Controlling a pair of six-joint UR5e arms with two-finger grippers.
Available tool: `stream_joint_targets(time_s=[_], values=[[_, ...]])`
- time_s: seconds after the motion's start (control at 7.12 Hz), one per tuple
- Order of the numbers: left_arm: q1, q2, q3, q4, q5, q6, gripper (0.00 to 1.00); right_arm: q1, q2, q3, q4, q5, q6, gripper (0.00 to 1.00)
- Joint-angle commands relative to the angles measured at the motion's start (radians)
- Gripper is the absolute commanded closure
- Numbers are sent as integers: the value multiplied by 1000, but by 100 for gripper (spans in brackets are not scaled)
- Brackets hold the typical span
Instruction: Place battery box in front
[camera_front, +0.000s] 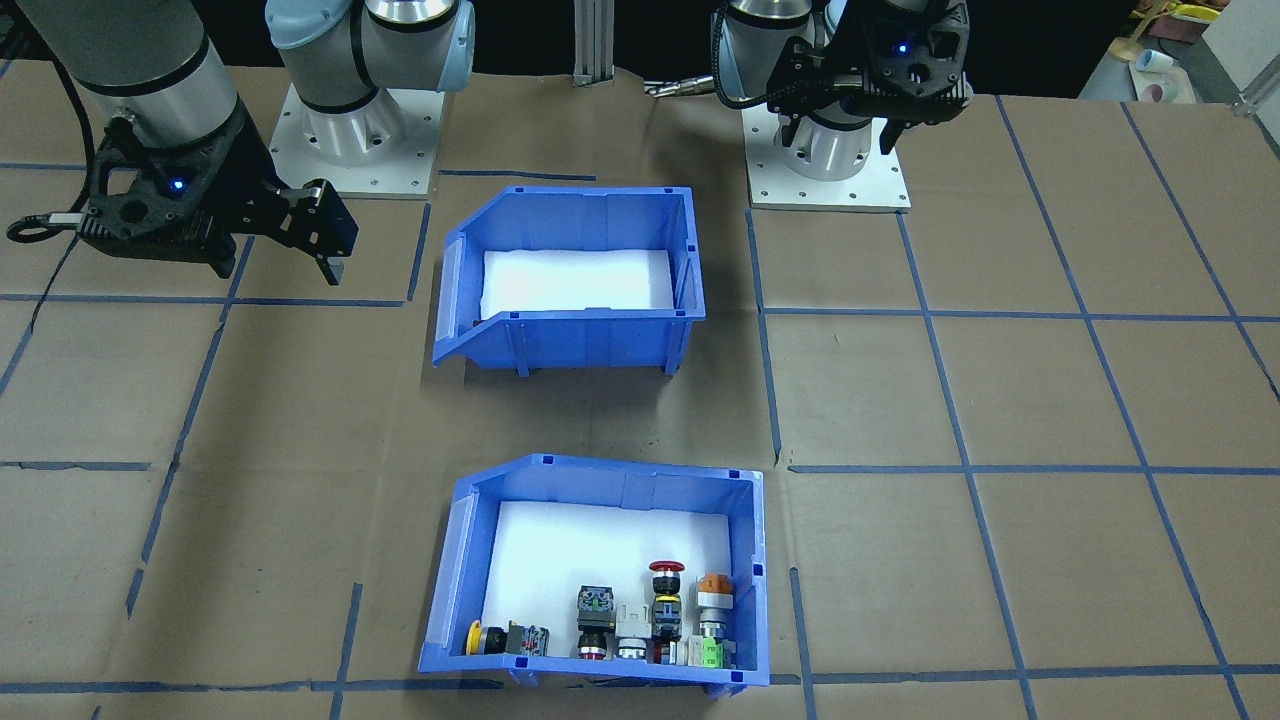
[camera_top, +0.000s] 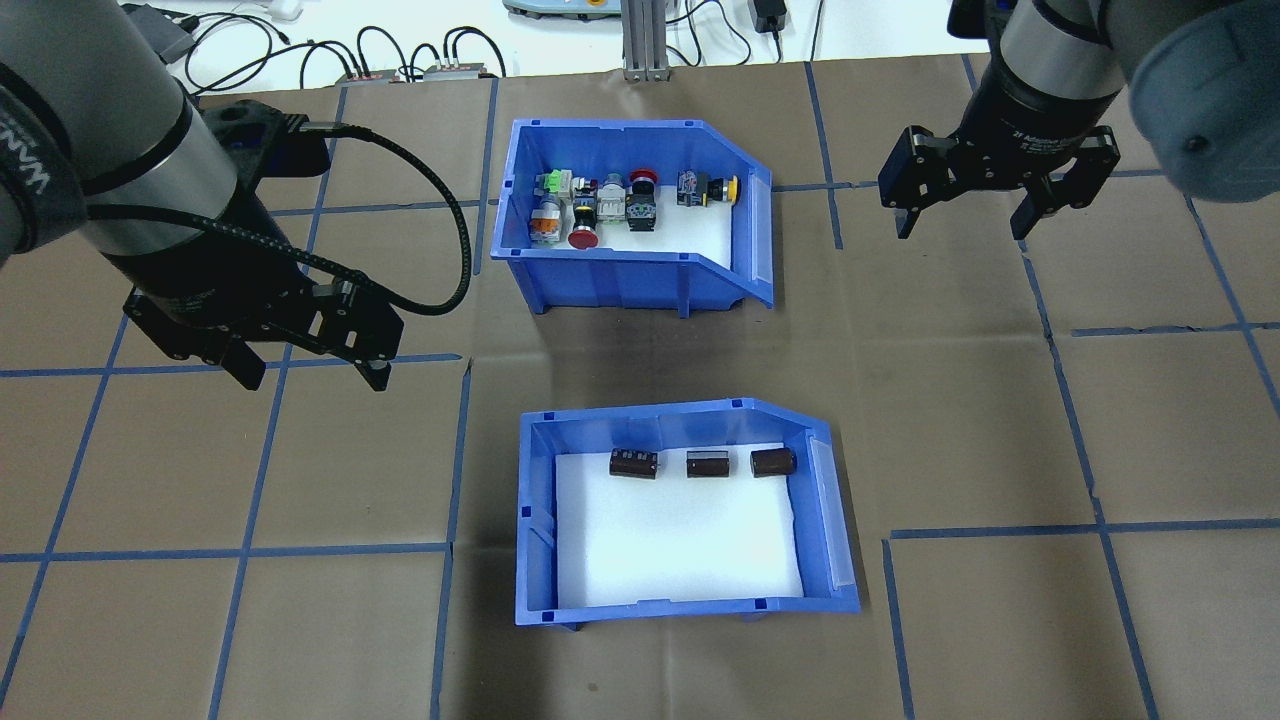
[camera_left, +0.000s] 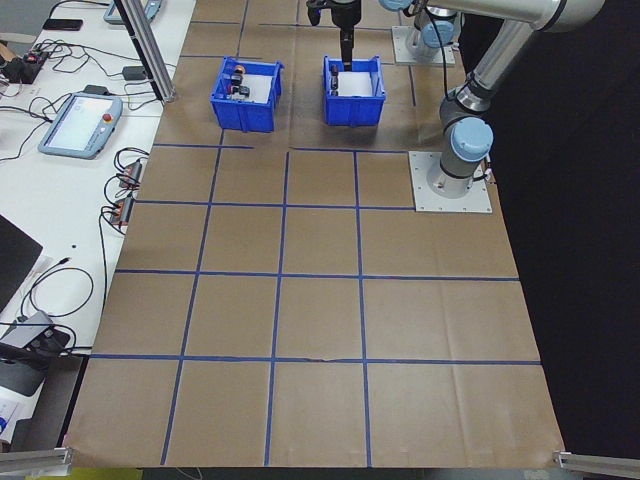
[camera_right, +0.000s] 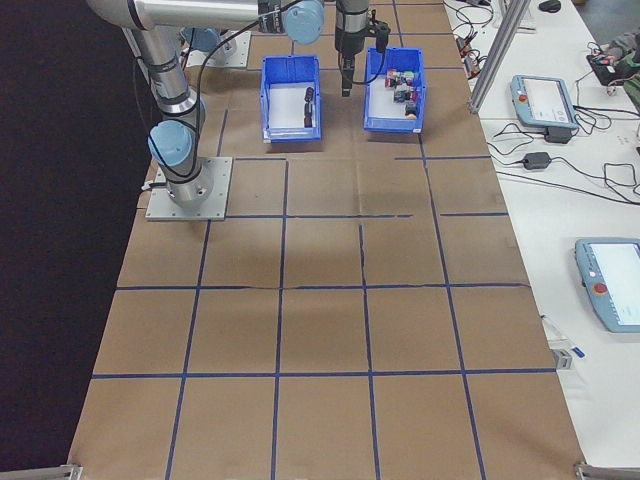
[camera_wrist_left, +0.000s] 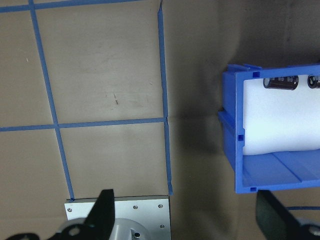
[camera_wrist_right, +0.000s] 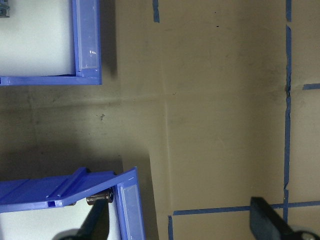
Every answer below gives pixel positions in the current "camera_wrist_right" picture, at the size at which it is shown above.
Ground blue bin with batteries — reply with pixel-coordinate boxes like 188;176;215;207
0;166;147;240

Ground black cylindrical battery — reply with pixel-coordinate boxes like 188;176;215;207
85;188;117;207

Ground red push-button switches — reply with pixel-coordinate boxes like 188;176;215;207
0;0;77;77

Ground blue bin with switches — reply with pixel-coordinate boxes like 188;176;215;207
0;0;103;87

